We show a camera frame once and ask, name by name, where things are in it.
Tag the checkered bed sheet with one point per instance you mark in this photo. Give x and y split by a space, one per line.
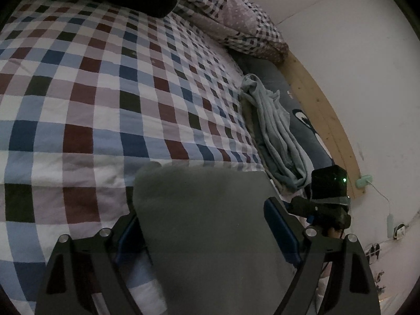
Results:
98 105

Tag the checkered folded quilt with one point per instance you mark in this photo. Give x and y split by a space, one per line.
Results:
236 23

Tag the grey cartoon body pillow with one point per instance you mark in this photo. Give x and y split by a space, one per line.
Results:
311 137

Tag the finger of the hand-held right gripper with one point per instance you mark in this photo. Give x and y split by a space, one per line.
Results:
300 206

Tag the dark green shirt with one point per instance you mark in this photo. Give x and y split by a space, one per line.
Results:
213 236

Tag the mint green wall plug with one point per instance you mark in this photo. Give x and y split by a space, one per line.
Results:
363 181

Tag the green wall plug charger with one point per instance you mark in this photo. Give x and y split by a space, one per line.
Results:
385 203

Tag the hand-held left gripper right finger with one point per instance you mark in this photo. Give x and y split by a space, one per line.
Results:
282 233

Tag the light green garment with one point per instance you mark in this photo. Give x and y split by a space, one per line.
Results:
279 131

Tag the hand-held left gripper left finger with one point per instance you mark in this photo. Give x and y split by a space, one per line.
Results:
126 240

